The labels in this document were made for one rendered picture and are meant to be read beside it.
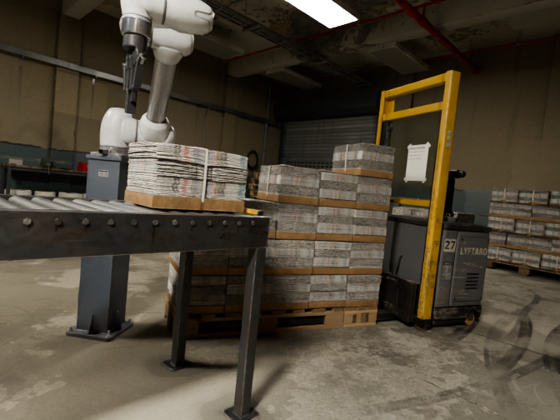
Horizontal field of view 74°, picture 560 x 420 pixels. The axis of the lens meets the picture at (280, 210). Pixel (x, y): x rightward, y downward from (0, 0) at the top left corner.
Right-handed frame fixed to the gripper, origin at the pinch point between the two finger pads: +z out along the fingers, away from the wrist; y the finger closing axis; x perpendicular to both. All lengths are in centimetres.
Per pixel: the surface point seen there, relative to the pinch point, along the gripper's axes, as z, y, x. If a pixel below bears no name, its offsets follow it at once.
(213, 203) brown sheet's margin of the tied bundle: 30.7, -5.2, -31.9
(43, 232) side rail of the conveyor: 40, -17, 26
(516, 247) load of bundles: 72, 14, -607
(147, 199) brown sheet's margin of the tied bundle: 30.9, 0.9, -8.8
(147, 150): 13.9, 5.0, -9.0
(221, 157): 13.2, -5.7, -33.1
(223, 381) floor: 114, 10, -57
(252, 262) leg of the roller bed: 52, -15, -46
